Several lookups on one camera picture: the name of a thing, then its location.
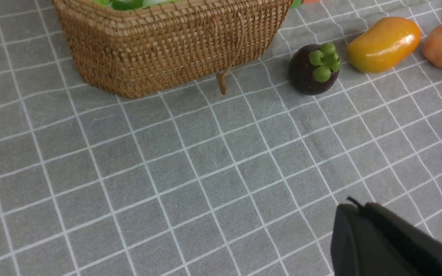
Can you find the green foam cube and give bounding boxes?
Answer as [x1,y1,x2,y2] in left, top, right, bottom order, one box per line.
[290,0,304,8]

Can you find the orange foam cube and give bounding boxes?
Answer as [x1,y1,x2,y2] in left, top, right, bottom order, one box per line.
[302,0,321,5]

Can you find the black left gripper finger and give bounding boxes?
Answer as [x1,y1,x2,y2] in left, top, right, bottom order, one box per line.
[330,197,442,276]

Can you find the woven wicker basket green lining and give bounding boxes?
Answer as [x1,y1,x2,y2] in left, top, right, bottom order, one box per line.
[53,0,293,99]

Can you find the dark purple mangosteen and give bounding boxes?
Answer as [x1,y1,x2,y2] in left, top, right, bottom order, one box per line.
[288,42,341,96]

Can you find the orange yellow mango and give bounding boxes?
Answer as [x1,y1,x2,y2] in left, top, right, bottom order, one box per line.
[347,17,422,74]

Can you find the grey checked tablecloth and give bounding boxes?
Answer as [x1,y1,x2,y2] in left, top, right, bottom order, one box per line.
[0,0,442,276]

